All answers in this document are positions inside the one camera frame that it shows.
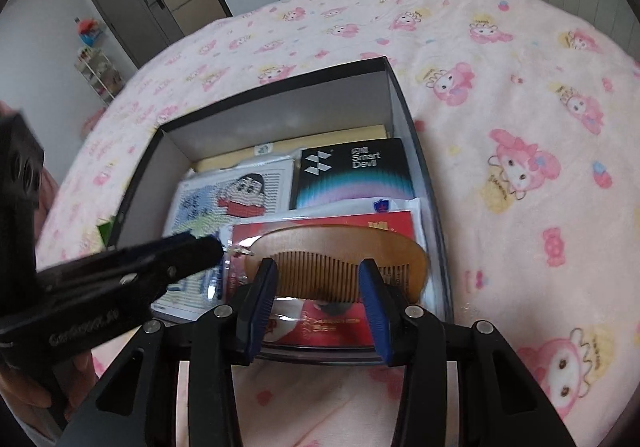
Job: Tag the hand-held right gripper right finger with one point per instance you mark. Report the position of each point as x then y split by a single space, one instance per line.
375 309

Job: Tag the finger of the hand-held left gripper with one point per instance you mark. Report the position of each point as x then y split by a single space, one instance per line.
190 252

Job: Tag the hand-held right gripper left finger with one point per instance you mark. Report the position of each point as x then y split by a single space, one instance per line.
262 309

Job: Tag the red packet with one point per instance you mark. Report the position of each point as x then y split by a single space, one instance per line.
325 327

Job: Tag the cartoon bead art packet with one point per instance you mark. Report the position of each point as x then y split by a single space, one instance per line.
235 192

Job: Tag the wooden comb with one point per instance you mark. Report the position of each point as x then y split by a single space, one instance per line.
330 247

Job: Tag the black screen protector package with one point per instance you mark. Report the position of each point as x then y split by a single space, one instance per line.
350 177

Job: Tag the black cardboard box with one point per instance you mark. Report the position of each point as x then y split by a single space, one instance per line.
280 117

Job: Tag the person's left hand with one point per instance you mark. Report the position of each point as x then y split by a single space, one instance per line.
30 392

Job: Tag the green paper piece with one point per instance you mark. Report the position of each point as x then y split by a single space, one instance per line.
107 232

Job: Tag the pink soft object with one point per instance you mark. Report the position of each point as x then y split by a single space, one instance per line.
94 121

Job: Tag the kraft paper envelope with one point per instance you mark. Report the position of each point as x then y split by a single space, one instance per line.
345 134

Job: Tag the pink printed blanket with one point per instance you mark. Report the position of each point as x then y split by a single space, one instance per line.
475 152

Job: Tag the white shelf rack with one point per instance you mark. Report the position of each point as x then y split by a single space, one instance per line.
100 74

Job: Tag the colourful wall toy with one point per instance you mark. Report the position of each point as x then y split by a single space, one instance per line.
90 32

